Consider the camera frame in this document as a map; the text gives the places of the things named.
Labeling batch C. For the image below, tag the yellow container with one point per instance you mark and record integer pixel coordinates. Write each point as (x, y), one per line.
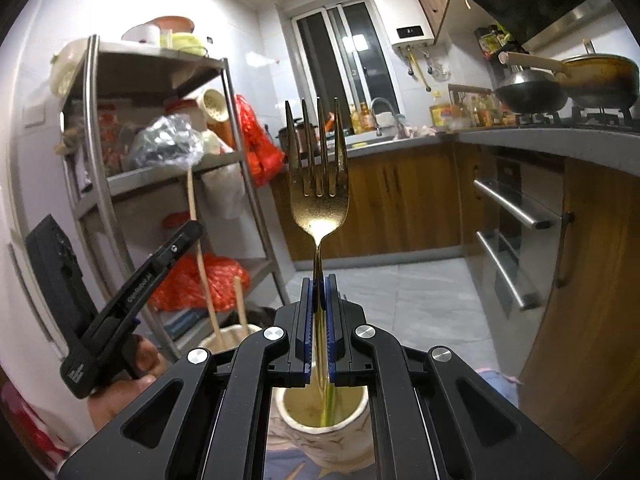
(440, 116)

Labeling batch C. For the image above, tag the grey kitchen countertop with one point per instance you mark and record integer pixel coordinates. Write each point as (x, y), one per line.
(550, 142)

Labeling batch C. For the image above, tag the hanging red plastic bag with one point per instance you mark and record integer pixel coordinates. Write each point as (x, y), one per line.
(260, 155)

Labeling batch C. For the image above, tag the white wall switch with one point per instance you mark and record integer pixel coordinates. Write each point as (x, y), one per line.
(35, 115)

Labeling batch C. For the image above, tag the beige plastic colander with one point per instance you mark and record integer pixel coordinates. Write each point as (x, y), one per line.
(216, 107)

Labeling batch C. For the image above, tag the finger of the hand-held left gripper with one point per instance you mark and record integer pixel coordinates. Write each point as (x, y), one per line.
(182, 242)

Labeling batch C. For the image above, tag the white refrigerator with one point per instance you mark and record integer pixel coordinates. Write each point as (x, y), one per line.
(30, 200)

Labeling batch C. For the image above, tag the kitchen window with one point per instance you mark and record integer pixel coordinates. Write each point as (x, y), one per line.
(345, 55)

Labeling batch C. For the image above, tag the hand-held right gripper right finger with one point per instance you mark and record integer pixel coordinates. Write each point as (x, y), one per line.
(329, 335)

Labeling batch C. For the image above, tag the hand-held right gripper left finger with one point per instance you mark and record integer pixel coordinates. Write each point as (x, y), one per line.
(310, 335)

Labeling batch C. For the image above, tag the person's left hand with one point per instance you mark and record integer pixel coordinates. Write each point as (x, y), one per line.
(112, 405)

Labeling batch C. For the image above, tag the wooden chopstick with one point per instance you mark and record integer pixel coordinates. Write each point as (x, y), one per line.
(240, 310)
(212, 300)

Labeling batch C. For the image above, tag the crumpled red plastic bag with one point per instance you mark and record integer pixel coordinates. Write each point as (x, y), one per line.
(200, 285)

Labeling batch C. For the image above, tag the black wok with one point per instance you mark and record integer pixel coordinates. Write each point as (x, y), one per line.
(530, 92)

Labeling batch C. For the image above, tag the chrome sink faucet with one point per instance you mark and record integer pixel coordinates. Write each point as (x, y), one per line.
(382, 110)

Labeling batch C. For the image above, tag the blue cartoon printed blanket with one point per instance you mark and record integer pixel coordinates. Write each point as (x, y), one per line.
(492, 385)

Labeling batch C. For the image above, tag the wooden base cabinets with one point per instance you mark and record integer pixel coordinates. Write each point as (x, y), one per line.
(600, 285)

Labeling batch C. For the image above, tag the beige plastic basket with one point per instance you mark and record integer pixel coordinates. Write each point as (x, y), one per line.
(70, 67)

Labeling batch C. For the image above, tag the built-in oven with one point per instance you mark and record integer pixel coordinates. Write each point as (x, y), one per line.
(510, 220)

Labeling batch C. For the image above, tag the cooking oil bottle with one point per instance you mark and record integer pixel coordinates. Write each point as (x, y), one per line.
(366, 117)

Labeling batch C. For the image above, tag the floral ceramic utensil holder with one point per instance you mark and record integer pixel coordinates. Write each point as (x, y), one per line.
(305, 445)

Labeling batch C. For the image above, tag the clear plastic bag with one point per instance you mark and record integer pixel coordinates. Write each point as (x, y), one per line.
(165, 142)

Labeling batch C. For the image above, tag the gold metal fork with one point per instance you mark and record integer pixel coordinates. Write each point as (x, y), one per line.
(320, 210)

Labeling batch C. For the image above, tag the dark rice cooker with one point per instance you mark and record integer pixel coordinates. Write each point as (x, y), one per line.
(310, 135)

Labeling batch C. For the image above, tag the metal cooking pot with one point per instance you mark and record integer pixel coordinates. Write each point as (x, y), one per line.
(605, 80)

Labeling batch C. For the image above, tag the white water heater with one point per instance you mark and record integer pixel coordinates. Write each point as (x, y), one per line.
(405, 15)

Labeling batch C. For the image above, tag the metal shelf rack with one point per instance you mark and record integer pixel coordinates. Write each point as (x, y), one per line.
(165, 185)

